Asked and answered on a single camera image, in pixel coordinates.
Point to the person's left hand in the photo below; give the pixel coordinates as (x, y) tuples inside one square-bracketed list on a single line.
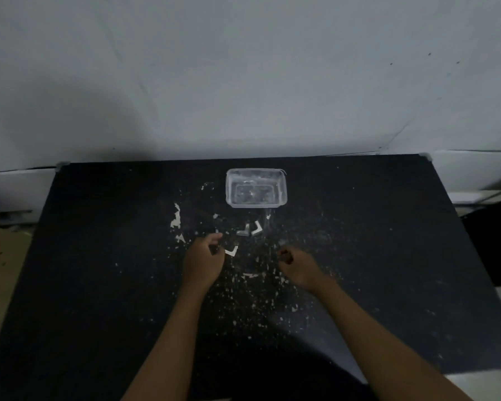
[(200, 265)]

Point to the person's right hand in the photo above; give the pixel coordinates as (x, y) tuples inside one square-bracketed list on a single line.
[(302, 269)]

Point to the white L-shaped bracket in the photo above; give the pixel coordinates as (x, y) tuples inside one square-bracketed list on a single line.
[(232, 251), (245, 230), (257, 227)]

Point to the grey table corner protector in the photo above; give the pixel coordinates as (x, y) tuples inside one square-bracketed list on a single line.
[(62, 165)]

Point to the clear plastic container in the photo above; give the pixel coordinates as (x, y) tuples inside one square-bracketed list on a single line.
[(256, 187)]

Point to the person's left fingers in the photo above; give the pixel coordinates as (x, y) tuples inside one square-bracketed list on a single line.
[(214, 244)]

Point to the person's left forearm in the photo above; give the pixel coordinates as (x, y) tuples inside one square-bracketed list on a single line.
[(167, 346)]

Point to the person's right fingers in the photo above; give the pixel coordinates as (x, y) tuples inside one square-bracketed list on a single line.
[(285, 256)]

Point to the person's right forearm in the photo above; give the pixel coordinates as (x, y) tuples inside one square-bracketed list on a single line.
[(384, 346)]

